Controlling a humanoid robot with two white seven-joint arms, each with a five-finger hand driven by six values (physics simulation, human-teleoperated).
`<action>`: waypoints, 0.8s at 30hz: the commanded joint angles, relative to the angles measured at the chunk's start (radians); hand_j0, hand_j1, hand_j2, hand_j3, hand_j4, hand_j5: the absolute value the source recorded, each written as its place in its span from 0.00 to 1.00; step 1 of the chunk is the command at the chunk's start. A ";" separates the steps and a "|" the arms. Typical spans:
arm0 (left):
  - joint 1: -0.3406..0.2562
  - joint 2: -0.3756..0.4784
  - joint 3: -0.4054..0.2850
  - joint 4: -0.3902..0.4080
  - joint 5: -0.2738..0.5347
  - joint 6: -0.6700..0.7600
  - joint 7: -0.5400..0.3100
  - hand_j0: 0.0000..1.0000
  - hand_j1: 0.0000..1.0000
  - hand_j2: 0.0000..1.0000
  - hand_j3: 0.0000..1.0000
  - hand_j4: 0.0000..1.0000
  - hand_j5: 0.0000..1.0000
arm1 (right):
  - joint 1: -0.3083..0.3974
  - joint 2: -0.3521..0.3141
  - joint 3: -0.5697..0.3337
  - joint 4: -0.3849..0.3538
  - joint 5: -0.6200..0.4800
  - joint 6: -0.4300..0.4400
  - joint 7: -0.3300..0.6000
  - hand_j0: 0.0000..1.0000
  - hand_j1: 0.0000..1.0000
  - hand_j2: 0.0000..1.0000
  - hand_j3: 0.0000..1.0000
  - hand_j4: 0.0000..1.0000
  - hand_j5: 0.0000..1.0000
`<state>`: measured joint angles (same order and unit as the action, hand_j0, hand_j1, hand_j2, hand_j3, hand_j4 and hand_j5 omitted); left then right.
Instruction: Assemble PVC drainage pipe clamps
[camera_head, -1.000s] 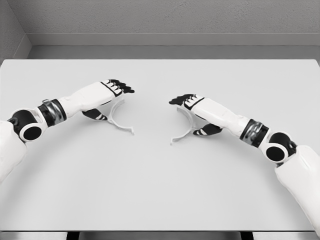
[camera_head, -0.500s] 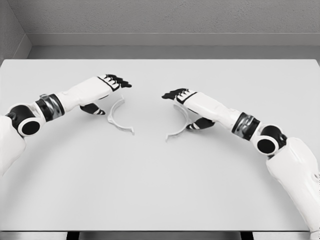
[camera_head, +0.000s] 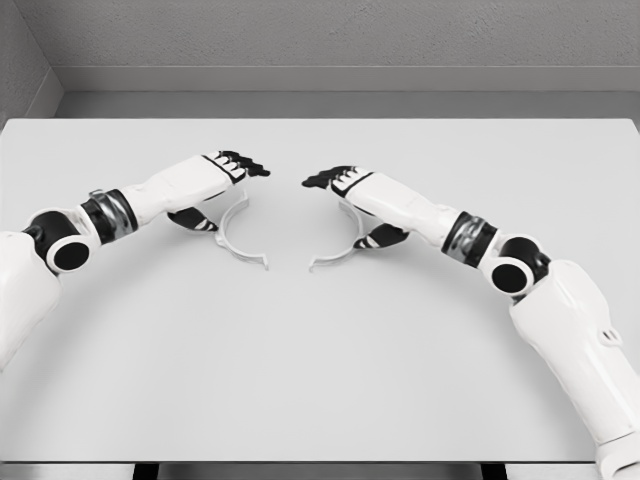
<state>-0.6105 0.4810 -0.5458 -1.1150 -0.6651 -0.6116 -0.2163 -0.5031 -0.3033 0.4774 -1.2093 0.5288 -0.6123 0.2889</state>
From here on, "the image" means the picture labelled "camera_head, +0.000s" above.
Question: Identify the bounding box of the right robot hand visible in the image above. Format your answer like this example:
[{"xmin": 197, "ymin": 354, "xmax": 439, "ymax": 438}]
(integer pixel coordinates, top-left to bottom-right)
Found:
[{"xmin": 300, "ymin": 165, "xmax": 409, "ymax": 251}]

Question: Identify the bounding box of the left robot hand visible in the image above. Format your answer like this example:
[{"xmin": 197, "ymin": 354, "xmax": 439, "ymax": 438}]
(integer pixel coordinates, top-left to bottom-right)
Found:
[{"xmin": 160, "ymin": 148, "xmax": 273, "ymax": 236}]

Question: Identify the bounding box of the white half-ring pipe clamp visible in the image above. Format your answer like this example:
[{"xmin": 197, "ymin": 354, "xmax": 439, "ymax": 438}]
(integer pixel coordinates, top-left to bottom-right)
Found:
[
  {"xmin": 308, "ymin": 200, "xmax": 366, "ymax": 274},
  {"xmin": 212, "ymin": 189, "xmax": 271, "ymax": 272}
]

